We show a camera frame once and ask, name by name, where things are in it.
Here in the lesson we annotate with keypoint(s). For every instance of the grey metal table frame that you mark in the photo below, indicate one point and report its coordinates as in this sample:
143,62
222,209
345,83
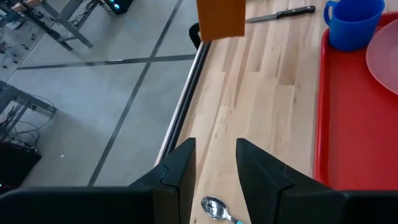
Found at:
74,31

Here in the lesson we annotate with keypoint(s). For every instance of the blue plastic cup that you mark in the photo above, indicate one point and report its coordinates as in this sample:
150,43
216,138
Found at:
354,28

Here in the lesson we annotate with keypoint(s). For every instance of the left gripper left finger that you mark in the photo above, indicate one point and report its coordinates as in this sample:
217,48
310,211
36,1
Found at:
177,186

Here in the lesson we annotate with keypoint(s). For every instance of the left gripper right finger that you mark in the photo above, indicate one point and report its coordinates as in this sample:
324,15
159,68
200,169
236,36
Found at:
261,186

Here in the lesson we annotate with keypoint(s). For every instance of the orange cloth napkin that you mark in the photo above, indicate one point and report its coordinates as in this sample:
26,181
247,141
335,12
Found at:
220,18

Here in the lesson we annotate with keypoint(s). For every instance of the black box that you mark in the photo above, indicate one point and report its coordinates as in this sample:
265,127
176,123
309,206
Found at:
15,168

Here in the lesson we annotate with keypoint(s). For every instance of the pink plastic plate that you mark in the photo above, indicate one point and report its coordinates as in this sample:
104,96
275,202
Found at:
385,56

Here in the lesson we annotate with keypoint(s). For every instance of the black computer tower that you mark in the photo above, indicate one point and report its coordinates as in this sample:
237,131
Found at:
119,6

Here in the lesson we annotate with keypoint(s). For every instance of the red plastic tray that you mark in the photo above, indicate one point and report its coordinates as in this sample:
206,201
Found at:
357,124

